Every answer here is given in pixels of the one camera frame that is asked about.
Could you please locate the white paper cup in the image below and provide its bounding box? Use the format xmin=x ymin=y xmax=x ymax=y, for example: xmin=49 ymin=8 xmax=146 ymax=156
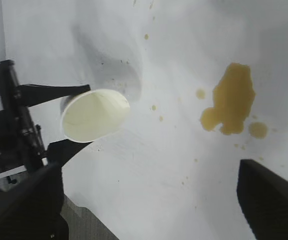
xmin=59 ymin=88 xmax=131 ymax=144

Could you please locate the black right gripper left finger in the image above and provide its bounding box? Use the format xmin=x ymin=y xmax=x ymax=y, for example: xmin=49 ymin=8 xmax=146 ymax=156
xmin=0 ymin=161 xmax=69 ymax=240

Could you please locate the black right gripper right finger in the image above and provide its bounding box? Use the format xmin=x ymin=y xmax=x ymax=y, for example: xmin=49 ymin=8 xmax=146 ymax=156
xmin=236 ymin=158 xmax=288 ymax=240

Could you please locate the white table cover sheet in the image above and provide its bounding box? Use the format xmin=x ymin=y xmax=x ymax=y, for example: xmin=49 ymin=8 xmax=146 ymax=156
xmin=0 ymin=0 xmax=288 ymax=240

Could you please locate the brown liquid puddle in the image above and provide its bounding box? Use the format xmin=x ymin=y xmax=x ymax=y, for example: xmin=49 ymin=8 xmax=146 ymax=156
xmin=200 ymin=62 xmax=256 ymax=136

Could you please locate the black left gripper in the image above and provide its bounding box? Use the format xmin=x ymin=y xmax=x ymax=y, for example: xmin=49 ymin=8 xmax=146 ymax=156
xmin=0 ymin=59 xmax=91 ymax=185

